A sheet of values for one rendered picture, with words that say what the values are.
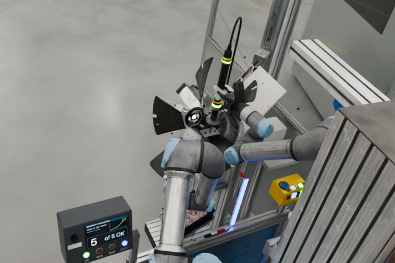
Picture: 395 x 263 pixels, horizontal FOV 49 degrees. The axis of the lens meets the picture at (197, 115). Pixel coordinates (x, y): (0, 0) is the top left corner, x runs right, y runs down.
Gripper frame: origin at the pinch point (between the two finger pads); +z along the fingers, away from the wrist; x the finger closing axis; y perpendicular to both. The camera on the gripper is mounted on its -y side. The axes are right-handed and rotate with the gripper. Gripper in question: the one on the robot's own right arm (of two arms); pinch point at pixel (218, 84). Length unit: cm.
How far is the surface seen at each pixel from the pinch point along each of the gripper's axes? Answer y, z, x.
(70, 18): 151, 359, 86
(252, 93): 3.1, -9.5, 14.5
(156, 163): 49, 9, -23
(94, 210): 22, -23, -75
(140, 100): 149, 171, 76
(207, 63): 7.5, 27.1, 16.4
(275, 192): 43, -41, 15
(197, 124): 25.0, 3.1, -5.3
